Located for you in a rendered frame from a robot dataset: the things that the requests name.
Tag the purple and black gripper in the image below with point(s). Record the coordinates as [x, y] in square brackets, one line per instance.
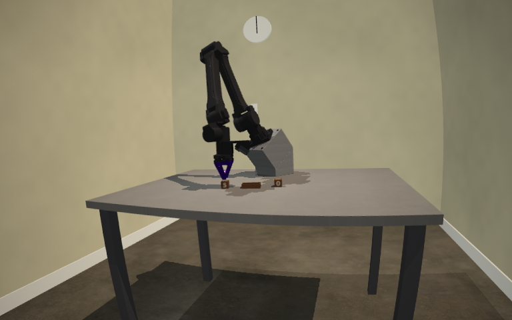
[218, 162]

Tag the brown wooden tray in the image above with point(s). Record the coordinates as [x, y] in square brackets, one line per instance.
[253, 185]

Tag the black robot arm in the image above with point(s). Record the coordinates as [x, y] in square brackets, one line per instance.
[215, 58]

